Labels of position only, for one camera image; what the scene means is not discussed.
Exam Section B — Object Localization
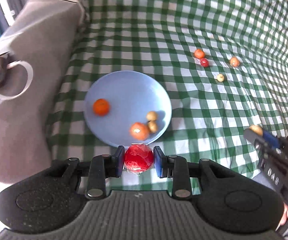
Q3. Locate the tan longan fruit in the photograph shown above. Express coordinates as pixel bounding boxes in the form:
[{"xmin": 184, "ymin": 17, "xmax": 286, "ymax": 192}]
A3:
[{"xmin": 249, "ymin": 125, "xmax": 263, "ymax": 137}]

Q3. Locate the lower tan longan in plate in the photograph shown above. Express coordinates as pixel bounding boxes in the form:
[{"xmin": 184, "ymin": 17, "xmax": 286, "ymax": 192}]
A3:
[{"xmin": 147, "ymin": 121, "xmax": 159, "ymax": 134}]

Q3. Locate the tan longan in plate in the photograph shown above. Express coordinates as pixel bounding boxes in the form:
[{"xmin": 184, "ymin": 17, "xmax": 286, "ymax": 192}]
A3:
[
  {"xmin": 147, "ymin": 121, "xmax": 159, "ymax": 134},
  {"xmin": 146, "ymin": 111, "xmax": 158, "ymax": 121}
]

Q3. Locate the wrapped orange in plate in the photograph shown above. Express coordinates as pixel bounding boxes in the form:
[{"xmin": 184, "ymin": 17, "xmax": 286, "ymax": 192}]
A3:
[{"xmin": 129, "ymin": 122, "xmax": 150, "ymax": 141}]

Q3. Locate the upper tan longan in plate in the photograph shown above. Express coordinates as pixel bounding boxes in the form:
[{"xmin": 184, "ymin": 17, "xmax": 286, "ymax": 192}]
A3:
[{"xmin": 146, "ymin": 111, "xmax": 158, "ymax": 121}]

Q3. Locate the plain orange in plate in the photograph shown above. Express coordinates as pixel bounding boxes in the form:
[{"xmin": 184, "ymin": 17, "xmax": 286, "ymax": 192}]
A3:
[{"xmin": 92, "ymin": 99, "xmax": 110, "ymax": 116}]

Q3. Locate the light blue plate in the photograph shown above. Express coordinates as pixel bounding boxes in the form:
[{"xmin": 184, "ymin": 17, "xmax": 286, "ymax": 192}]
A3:
[{"xmin": 84, "ymin": 70, "xmax": 172, "ymax": 147}]

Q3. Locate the pale longan on cloth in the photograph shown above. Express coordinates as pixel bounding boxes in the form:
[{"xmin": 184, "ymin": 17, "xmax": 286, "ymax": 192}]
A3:
[{"xmin": 216, "ymin": 74, "xmax": 225, "ymax": 82}]

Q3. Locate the wrapped orange far right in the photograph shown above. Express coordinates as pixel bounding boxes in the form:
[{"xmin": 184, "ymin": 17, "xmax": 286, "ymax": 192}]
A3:
[{"xmin": 229, "ymin": 56, "xmax": 240, "ymax": 67}]

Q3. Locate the grey sofa armrest cover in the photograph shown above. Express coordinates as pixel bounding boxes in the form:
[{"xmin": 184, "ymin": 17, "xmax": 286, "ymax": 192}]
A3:
[{"xmin": 0, "ymin": 0, "xmax": 84, "ymax": 184}]

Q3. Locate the small red fruit beside orange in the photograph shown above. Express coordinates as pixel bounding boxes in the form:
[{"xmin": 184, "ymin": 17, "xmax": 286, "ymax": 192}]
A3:
[{"xmin": 199, "ymin": 58, "xmax": 209, "ymax": 68}]

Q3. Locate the small orange on cloth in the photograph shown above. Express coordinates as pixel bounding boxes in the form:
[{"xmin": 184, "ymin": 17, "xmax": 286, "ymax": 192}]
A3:
[{"xmin": 194, "ymin": 49, "xmax": 205, "ymax": 59}]

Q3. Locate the white charging cable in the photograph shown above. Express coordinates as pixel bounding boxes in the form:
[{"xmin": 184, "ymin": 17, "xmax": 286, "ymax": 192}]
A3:
[{"xmin": 0, "ymin": 60, "xmax": 34, "ymax": 101}]

